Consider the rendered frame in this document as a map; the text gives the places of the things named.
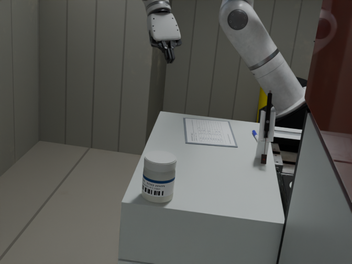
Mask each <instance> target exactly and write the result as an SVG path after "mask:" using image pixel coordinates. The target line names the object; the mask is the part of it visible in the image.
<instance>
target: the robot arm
mask: <svg viewBox="0 0 352 264"><path fill-rule="evenodd" d="M142 1H143V3H144V5H145V9H146V13H147V30H148V38H149V43H150V45H151V46H152V47H155V48H159V49H160V50H161V51H162V53H164V57H165V60H166V61H167V64H168V63H173V61H174V60H175V55H174V51H173V50H174V48H175V47H178V46H180V45H182V41H181V39H180V38H181V35H180V31H179V28H178V24H177V22H176V20H175V18H174V16H173V14H172V13H171V7H170V3H169V0H142ZM253 7H254V0H222V4H221V7H220V10H219V24H220V26H221V28H222V30H223V32H224V34H225V35H226V37H227V38H228V40H229V41H230V42H231V44H232V45H233V47H234V48H235V49H236V51H237V52H238V53H239V55H240V56H241V58H242V59H243V61H244V62H245V64H246V65H247V67H248V69H249V70H250V71H251V73H252V74H253V76H254V77H255V79H256V80H257V82H258V83H259V85H260V86H261V88H262V89H263V91H264V93H265V94H266V96H267V97H268V93H269V91H270V90H271V93H272V102H271V103H272V105H273V107H272V108H271V112H276V119H277V118H280V117H283V116H285V115H287V114H289V113H291V112H293V111H295V110H296V109H298V108H299V107H301V106H302V105H304V104H305V103H306V101H305V99H304V96H305V90H306V87H302V86H301V84H300V83H299V81H298V80H297V78H296V77H295V75H294V73H293V72H292V70H291V69H290V67H289V66H288V64H287V62H286V61H285V59H284V58H283V56H282V54H281V53H280V51H279V50H278V48H277V47H276V45H275V44H274V42H273V41H272V39H271V37H270V36H269V34H268V32H267V31H266V29H265V27H264V25H263V24H262V22H261V20H260V19H259V17H258V15H257V14H256V12H255V11H254V9H253ZM167 46H168V47H167Z"/></svg>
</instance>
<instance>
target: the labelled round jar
mask: <svg viewBox="0 0 352 264"><path fill-rule="evenodd" d="M176 165H177V158H176V156H175V155H174V154H172V153H170V152H166V151H151V152H148V153H147V154H145V156H144V170H143V176H142V192H141V194H142V197H143V198H144V199H145V200H147V201H149V202H153V203H165V202H168V201H170V200H171V199H172V198H173V192H174V182H175V171H176Z"/></svg>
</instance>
